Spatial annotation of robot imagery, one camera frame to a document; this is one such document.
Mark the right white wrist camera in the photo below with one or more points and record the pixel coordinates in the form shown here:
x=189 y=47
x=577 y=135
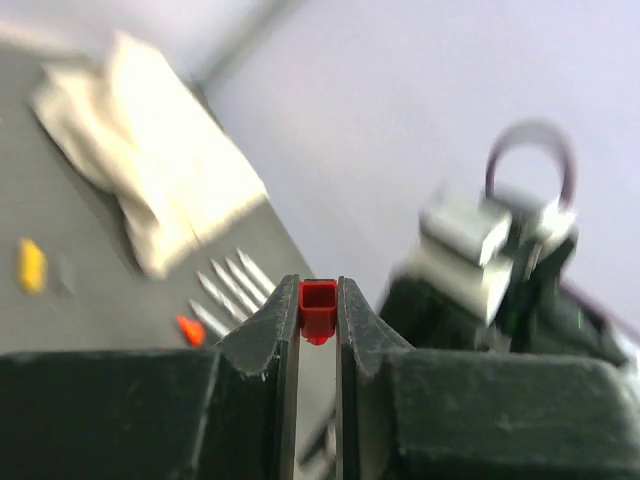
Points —
x=475 y=248

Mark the blue cap white marker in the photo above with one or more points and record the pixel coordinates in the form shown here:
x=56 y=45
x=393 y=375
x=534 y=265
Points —
x=209 y=320

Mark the red marker cap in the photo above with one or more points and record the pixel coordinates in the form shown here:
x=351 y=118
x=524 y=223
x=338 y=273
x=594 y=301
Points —
x=317 y=310

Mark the orange cap marker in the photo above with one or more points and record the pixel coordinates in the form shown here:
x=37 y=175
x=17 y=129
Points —
x=220 y=298

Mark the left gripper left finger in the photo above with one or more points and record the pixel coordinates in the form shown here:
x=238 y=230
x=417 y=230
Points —
x=222 y=412

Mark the purple cap marker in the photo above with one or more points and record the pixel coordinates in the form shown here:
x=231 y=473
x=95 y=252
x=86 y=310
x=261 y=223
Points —
x=233 y=287

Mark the grey cap marker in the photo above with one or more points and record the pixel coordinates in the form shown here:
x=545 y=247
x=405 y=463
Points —
x=256 y=273

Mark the beige cloth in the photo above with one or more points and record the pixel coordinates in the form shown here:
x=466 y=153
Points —
x=132 y=128

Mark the orange black highlighter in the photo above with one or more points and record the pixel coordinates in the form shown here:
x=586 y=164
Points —
x=194 y=332

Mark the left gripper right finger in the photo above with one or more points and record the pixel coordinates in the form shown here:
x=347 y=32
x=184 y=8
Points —
x=406 y=413

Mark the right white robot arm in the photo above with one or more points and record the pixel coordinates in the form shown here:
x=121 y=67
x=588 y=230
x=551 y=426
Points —
x=439 y=300

